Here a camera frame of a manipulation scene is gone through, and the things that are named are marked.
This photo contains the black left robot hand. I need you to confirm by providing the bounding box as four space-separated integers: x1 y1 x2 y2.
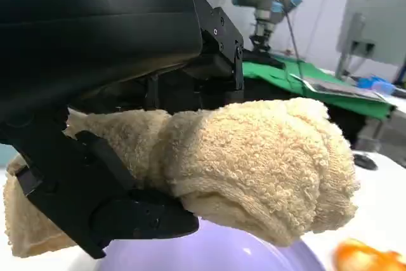
0 0 245 260

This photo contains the green cloth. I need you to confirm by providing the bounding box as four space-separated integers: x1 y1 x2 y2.
242 55 398 120

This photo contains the blue workshop item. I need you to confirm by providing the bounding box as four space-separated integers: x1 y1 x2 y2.
357 75 396 95

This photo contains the orange and white bread roll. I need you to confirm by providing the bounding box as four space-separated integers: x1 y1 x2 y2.
332 237 406 271

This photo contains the thin black hanging cable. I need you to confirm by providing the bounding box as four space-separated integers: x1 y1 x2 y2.
273 0 301 61

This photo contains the lilac plate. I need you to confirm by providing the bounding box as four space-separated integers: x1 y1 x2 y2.
95 215 327 271

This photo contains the beige towel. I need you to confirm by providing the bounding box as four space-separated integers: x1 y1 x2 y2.
3 96 361 258

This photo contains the grey monitor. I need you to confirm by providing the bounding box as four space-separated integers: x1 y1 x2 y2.
335 0 406 79

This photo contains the grey sheet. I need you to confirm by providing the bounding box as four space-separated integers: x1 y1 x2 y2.
291 73 387 103

